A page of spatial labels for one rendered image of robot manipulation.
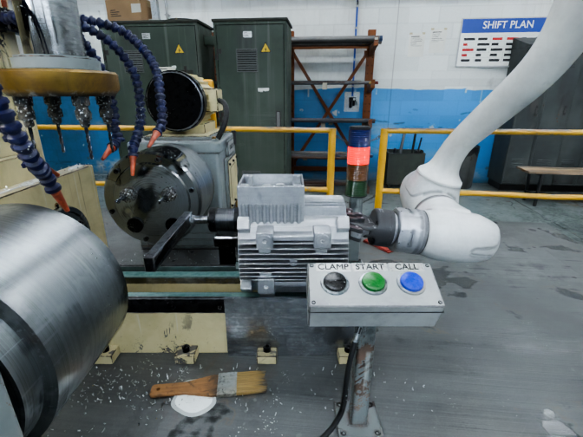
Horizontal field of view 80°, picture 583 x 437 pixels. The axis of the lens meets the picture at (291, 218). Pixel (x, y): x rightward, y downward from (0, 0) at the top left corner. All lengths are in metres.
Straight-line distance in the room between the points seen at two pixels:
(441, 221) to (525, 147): 5.06
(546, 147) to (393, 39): 2.52
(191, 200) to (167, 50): 3.13
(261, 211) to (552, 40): 0.51
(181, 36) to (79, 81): 3.28
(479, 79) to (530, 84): 5.22
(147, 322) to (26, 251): 0.36
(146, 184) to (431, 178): 0.68
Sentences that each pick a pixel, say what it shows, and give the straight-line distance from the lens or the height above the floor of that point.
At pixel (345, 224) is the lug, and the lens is 0.63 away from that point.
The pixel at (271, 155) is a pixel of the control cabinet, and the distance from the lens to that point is 3.72.
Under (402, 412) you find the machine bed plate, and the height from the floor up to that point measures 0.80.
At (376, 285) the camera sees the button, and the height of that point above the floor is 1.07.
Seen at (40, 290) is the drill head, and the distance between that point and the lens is 0.44.
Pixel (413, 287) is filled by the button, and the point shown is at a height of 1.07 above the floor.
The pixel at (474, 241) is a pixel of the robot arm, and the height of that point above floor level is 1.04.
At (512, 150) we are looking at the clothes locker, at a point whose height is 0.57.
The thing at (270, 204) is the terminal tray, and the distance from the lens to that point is 0.63.
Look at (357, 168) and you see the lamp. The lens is 0.96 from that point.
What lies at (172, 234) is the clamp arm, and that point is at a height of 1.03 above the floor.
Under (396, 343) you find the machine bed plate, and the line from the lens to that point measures 0.82.
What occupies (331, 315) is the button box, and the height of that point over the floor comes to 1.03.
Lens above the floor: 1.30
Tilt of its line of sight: 20 degrees down
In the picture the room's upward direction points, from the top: straight up
